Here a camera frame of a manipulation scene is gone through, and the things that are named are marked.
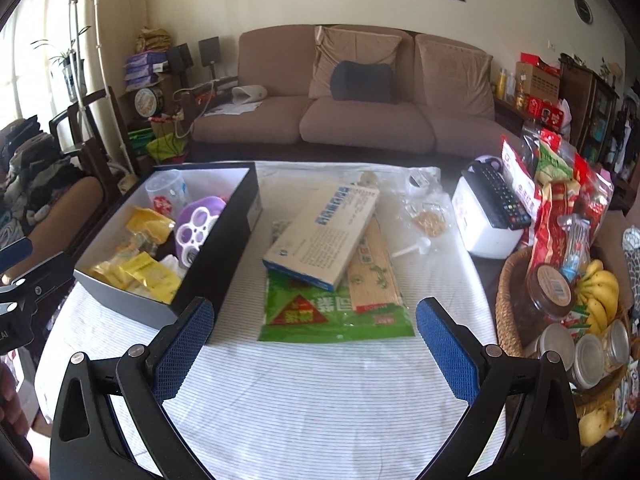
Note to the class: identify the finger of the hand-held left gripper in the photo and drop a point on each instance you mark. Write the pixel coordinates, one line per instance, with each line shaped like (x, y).
(50, 272)
(15, 255)

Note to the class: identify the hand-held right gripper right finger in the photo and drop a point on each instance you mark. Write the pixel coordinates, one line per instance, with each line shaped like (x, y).
(447, 355)

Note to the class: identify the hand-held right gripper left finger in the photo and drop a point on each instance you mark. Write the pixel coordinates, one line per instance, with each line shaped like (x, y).
(182, 352)

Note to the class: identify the black storage box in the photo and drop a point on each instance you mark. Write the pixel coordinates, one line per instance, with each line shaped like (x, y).
(220, 270)

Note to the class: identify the illustrated snack packet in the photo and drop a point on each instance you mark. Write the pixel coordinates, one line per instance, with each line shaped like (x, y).
(375, 275)

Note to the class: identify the white plastic scoop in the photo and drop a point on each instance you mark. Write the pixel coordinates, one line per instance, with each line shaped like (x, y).
(415, 247)

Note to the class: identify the clear bag of peanuts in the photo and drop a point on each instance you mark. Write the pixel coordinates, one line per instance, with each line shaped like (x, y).
(430, 222)

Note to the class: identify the green seaweed bag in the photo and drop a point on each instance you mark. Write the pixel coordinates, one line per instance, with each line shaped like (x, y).
(320, 315)

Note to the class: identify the white cardboard glove box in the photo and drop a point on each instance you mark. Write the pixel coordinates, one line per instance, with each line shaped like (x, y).
(320, 235)

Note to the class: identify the person's left hand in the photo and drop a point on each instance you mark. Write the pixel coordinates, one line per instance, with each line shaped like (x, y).
(10, 415)

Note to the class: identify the yellow snack packet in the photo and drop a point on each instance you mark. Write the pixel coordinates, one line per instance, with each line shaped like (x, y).
(155, 277)
(150, 225)
(110, 275)

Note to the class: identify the brown armchair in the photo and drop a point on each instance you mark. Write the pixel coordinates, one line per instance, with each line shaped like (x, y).
(70, 200)

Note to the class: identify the wicker basket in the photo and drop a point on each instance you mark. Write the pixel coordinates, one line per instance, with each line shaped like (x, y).
(507, 305)

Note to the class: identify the pile of clothes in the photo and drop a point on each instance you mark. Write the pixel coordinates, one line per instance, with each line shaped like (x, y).
(35, 175)

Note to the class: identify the glass jar with metal lid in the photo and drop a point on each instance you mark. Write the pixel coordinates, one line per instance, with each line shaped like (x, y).
(587, 360)
(556, 342)
(615, 345)

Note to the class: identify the brown glass jar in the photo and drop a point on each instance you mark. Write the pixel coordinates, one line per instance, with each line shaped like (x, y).
(540, 295)

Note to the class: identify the purple container with round holes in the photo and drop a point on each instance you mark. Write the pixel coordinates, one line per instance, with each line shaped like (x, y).
(197, 230)

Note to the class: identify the white striped tablecloth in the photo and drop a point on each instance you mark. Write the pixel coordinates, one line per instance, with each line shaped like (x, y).
(300, 400)

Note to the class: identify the white tissue box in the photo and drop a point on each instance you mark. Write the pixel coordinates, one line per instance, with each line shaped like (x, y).
(475, 230)

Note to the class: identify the dark wooden chair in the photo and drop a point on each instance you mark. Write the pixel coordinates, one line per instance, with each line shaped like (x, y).
(95, 150)

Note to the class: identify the clear plastic cup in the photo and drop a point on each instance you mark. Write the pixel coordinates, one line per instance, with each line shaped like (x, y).
(165, 192)

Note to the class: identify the bunch of bananas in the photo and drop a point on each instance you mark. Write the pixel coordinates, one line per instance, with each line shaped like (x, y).
(600, 290)

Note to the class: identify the black remote control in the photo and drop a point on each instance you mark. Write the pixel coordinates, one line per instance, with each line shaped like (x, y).
(500, 197)

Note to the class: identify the potted plant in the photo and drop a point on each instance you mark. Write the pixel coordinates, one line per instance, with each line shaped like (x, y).
(72, 77)

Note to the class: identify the white and red snack bag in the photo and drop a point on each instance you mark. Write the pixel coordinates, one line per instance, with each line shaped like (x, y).
(517, 175)

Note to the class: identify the round tin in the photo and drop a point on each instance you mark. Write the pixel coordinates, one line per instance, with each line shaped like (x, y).
(148, 101)

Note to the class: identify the white coat rack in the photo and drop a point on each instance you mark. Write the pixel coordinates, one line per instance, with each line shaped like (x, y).
(102, 75)

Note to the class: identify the green snack bag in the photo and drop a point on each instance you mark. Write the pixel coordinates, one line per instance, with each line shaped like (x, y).
(552, 167)

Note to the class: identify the stack of purple packs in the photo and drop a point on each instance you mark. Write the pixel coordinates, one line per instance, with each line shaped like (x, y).
(145, 67)

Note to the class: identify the brown sofa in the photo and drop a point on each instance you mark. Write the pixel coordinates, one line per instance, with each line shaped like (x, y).
(260, 125)

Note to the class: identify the loose white papers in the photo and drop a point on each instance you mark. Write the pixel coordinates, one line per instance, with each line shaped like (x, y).
(230, 109)

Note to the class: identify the black speaker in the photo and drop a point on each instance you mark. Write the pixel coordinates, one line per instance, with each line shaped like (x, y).
(209, 51)
(180, 57)

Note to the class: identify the yellow bag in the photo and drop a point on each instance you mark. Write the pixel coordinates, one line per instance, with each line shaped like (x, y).
(155, 40)

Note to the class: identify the stack of red gift boxes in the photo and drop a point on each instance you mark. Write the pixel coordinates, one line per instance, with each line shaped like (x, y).
(545, 110)

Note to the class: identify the white massager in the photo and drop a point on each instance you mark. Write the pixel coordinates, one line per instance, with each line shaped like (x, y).
(250, 95)

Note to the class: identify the yellow bottle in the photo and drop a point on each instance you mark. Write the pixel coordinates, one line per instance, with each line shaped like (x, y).
(501, 85)

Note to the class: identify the brown back cushion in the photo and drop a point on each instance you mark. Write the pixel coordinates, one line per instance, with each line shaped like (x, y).
(350, 45)
(455, 75)

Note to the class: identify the dark wooden cabinet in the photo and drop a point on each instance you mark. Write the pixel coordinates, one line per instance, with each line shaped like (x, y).
(585, 110)

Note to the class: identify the dark lumbar pillow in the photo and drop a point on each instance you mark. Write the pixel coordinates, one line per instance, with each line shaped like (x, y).
(360, 82)

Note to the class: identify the round wall clock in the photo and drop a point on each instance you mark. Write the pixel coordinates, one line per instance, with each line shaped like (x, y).
(583, 10)

